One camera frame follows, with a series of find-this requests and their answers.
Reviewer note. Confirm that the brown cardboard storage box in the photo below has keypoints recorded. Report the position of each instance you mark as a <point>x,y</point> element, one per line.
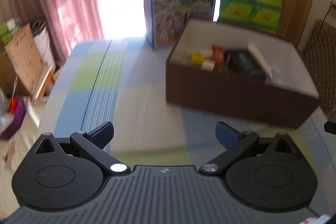
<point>287,102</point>

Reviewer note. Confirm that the quilted brown cushion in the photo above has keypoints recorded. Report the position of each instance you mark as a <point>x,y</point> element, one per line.
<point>320,60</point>

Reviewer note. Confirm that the red snack packet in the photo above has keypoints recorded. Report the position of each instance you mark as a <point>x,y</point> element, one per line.
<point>218,55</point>

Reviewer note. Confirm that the black shaver box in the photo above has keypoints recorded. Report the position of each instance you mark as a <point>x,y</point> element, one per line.
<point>243,63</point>

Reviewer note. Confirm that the checkered tablecloth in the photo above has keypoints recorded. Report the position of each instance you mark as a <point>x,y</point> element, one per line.
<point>124,83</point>

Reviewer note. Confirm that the green tissue pack bundle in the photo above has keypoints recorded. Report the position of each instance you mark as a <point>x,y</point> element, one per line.
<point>263,15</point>

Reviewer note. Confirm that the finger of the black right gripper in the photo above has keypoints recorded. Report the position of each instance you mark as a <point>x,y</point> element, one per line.
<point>330,127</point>

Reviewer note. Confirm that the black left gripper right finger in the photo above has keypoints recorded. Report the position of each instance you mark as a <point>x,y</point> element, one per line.
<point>238,145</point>

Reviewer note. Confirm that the purple box on floor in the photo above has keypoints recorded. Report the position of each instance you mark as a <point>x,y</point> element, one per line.
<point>13,112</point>

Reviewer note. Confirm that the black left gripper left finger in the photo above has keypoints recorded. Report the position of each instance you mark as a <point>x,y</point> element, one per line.
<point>90,146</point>

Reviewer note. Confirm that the brown cardboard boxes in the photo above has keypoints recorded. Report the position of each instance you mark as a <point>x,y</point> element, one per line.
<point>22,69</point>

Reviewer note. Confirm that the yellow snack packet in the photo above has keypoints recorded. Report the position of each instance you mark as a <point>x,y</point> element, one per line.
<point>198,58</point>

